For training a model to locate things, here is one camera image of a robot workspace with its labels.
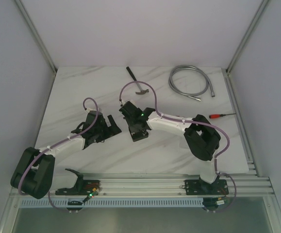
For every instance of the aluminium mounting rail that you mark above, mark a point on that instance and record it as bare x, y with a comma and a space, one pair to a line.
171, 185

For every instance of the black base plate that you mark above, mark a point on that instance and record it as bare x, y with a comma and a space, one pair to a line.
199, 187
85, 187

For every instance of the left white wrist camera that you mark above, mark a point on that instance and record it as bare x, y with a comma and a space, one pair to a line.
91, 109

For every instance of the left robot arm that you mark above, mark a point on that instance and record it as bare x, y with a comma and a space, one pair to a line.
36, 173

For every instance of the black fuse box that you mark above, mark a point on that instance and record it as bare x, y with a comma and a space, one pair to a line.
139, 135

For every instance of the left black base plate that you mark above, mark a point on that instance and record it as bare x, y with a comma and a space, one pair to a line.
85, 187

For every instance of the claw hammer black handle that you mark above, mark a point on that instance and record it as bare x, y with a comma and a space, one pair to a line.
141, 90

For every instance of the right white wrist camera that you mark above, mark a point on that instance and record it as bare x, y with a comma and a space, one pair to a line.
131, 101

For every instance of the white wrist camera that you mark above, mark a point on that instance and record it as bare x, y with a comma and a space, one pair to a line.
91, 109
131, 101

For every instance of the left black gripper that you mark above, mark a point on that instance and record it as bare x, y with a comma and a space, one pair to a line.
105, 127

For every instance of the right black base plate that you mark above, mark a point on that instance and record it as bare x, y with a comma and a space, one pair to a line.
199, 187

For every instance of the red handled screwdriver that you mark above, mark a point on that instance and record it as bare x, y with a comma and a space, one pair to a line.
215, 116

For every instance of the grey slotted cable duct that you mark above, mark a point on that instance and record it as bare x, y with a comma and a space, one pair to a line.
119, 202

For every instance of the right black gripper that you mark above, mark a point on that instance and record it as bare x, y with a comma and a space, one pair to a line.
128, 122

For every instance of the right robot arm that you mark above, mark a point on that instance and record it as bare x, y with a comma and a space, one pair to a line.
202, 139

